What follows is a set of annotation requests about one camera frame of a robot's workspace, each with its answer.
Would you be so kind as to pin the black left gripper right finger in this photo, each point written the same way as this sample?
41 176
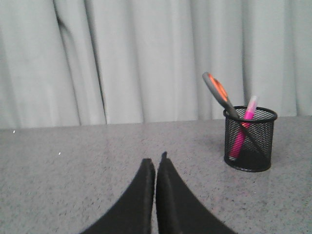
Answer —
177 208

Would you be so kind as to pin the grey orange scissors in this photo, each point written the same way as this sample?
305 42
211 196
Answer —
221 96

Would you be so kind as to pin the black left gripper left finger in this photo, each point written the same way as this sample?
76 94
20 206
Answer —
132 213

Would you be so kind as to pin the grey curtain backdrop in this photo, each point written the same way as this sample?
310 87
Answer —
84 62

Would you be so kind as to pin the black mesh pen cup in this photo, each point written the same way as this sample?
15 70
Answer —
262 126

